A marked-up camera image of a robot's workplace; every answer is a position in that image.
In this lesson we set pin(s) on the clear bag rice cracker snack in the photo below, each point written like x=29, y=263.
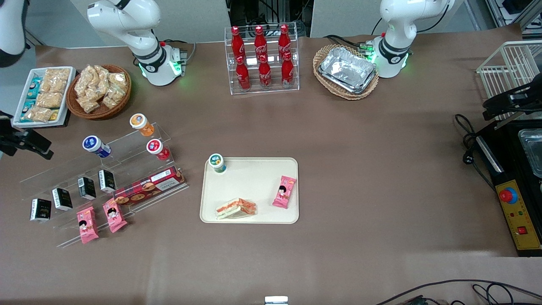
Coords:
x=84, y=80
x=113, y=95
x=118, y=79
x=89, y=104
x=100, y=76

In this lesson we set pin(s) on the red lid gum bottle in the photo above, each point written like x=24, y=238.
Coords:
x=155, y=146

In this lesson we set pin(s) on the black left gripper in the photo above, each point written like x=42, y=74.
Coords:
x=523, y=98

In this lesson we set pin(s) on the red cola bottle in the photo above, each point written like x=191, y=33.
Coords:
x=284, y=41
x=237, y=44
x=265, y=76
x=243, y=78
x=260, y=42
x=288, y=74

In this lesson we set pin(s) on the orange lid gum bottle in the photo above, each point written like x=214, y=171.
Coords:
x=138, y=120

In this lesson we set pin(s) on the small black white box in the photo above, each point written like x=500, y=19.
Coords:
x=107, y=181
x=62, y=199
x=87, y=188
x=40, y=209

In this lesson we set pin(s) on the blue lid gum bottle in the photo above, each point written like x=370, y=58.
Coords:
x=91, y=143

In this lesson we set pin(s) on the round brown wicker basket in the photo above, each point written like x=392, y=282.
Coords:
x=74, y=108

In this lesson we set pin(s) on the aluminium foil tray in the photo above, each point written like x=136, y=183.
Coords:
x=347, y=67

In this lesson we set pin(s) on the red tartan shortbread box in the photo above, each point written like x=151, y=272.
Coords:
x=148, y=188

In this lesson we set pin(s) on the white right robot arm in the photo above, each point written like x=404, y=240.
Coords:
x=127, y=17

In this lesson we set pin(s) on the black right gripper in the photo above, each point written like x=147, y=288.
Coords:
x=9, y=138

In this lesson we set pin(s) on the steel fryer pan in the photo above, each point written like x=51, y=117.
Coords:
x=531, y=152

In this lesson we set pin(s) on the clear bag rice cracker bar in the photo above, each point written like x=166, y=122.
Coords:
x=57, y=78
x=50, y=99
x=38, y=114

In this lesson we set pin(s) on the white rectangular snack tray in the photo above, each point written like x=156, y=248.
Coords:
x=40, y=124

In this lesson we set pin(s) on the cream plastic serving tray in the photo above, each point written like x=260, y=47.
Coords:
x=254, y=182

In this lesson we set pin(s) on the clear acrylic stepped display stand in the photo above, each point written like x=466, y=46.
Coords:
x=127, y=150

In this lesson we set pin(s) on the triangle sandwich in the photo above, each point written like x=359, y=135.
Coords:
x=235, y=207

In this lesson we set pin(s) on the oval light wicker basket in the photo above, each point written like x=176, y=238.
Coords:
x=316, y=63

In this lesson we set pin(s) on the clear acrylic bottle stand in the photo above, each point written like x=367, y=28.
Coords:
x=230, y=80

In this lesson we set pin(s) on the small silver metal object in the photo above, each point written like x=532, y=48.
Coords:
x=276, y=300

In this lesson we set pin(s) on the black tray under white tray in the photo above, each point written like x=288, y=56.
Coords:
x=67, y=123

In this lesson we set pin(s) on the pink cartoon snack packet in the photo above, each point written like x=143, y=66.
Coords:
x=114, y=216
x=283, y=192
x=87, y=226

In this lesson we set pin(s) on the yellow fryer control panel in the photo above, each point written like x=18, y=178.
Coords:
x=514, y=212

